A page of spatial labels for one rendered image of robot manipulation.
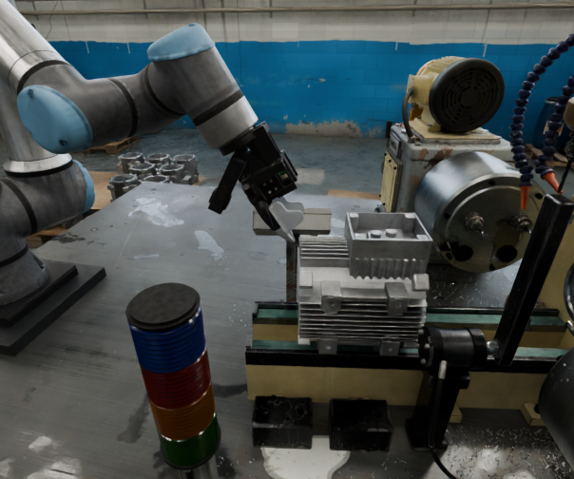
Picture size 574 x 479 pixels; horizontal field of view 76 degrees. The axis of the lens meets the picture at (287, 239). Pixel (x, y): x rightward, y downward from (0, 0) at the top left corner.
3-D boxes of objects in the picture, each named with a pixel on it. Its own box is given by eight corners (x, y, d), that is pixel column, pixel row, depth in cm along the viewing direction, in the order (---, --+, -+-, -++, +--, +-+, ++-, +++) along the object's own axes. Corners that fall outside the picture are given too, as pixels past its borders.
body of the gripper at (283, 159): (299, 192, 60) (260, 125, 55) (255, 216, 62) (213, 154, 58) (299, 177, 67) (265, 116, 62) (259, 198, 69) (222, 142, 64)
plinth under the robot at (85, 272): (106, 276, 108) (104, 267, 107) (13, 356, 81) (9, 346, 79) (14, 263, 114) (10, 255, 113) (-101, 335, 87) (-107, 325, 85)
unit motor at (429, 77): (441, 179, 138) (467, 53, 118) (476, 217, 109) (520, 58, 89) (372, 178, 139) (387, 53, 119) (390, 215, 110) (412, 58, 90)
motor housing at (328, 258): (392, 300, 79) (406, 220, 70) (415, 371, 62) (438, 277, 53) (298, 297, 79) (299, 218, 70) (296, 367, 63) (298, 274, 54)
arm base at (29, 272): (-58, 300, 90) (-80, 266, 85) (15, 259, 105) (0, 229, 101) (-4, 316, 84) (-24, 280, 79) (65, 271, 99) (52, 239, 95)
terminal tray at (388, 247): (408, 247, 68) (414, 212, 64) (425, 281, 58) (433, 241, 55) (342, 246, 68) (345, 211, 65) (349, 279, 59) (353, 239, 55)
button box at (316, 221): (329, 237, 86) (329, 215, 87) (331, 231, 79) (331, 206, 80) (256, 235, 87) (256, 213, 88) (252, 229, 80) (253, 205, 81)
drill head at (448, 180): (475, 217, 117) (496, 136, 105) (540, 284, 84) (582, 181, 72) (395, 215, 117) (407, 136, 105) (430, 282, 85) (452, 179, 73)
